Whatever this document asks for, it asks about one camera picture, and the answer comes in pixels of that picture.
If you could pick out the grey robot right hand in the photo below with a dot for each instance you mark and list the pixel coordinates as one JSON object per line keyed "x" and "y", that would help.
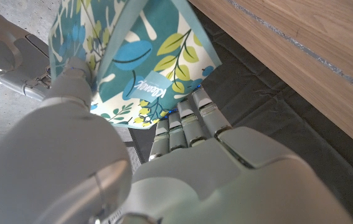
{"x": 5, "y": 56}

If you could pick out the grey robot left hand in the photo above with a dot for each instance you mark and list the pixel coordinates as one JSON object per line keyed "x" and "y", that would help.
{"x": 195, "y": 180}

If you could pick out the teal floral tissue box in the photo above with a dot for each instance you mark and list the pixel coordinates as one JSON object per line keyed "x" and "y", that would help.
{"x": 157, "y": 40}

